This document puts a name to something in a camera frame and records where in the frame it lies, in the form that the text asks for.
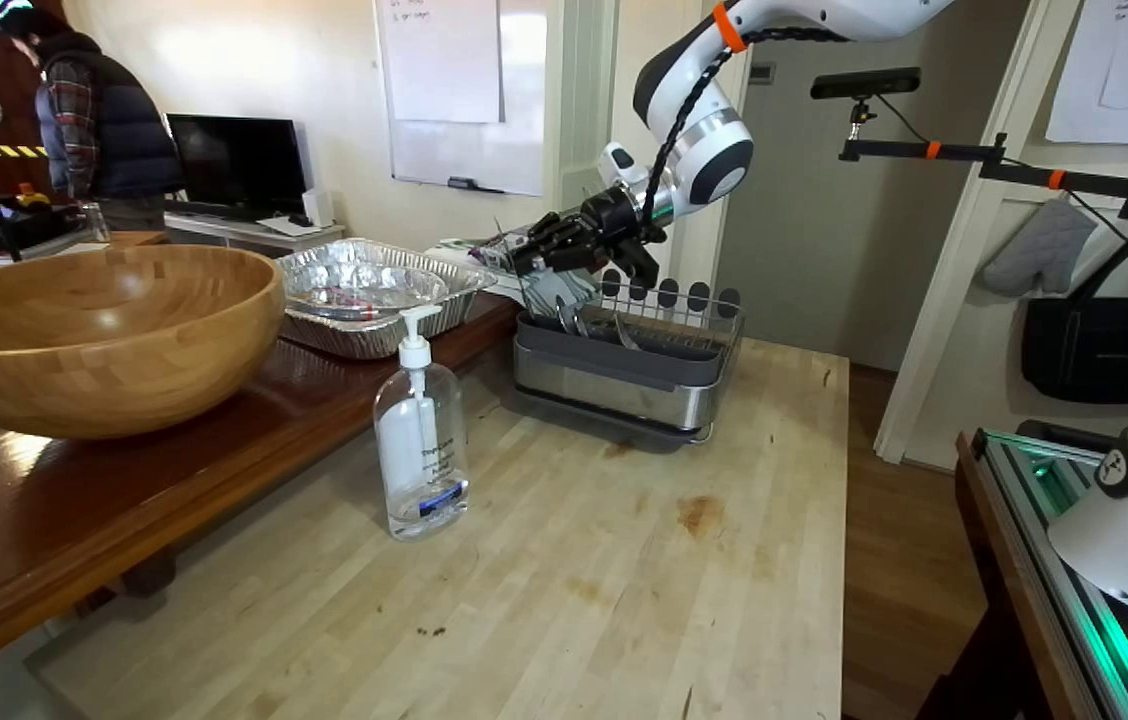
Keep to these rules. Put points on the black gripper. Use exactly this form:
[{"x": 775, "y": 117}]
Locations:
[{"x": 618, "y": 233}]

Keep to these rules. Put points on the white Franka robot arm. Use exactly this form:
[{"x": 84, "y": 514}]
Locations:
[{"x": 710, "y": 133}]

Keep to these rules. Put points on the grey oven mitt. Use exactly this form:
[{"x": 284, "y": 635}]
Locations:
[{"x": 1039, "y": 244}]

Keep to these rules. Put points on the dark brown wooden table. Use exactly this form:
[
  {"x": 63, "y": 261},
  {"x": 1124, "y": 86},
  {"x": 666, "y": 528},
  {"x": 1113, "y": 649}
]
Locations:
[{"x": 84, "y": 521}]

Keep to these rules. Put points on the grey striped dish towel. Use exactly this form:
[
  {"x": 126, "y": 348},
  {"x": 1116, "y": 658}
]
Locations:
[{"x": 490, "y": 261}]

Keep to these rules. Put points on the person in dark jacket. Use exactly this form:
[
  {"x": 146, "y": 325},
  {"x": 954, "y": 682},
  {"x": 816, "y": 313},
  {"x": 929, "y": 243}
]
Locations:
[{"x": 111, "y": 120}]

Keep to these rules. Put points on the aluminium foil tray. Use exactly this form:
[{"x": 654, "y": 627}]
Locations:
[{"x": 428, "y": 286}]

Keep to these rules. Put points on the wall whiteboard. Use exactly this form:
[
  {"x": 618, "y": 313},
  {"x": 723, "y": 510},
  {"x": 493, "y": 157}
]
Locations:
[{"x": 458, "y": 95}]

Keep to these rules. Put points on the black camera boom with orange clamps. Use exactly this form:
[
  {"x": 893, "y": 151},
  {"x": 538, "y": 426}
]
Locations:
[{"x": 1028, "y": 171}]

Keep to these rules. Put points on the foil pan with printed label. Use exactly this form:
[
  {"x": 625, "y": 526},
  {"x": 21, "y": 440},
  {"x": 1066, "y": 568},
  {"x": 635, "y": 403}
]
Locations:
[{"x": 357, "y": 282}]

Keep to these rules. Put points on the dark cutlery caddy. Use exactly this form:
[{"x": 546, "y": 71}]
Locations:
[{"x": 630, "y": 361}]

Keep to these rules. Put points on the black hanging bag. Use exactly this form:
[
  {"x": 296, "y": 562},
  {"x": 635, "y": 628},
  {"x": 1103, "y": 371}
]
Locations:
[{"x": 1107, "y": 347}]

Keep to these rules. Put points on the clear hand sanitizer pump bottle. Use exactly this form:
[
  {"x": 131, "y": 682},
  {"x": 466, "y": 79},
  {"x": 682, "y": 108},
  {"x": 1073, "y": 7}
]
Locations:
[{"x": 422, "y": 440}]

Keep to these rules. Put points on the aluminium robot mounting stand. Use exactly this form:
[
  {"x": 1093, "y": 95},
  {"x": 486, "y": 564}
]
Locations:
[{"x": 1019, "y": 586}]

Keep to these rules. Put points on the large wooden bowl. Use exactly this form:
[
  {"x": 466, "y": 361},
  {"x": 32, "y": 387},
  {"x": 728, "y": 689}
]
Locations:
[{"x": 97, "y": 341}]

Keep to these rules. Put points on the black computer monitor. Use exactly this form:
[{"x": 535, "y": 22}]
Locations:
[{"x": 239, "y": 160}]

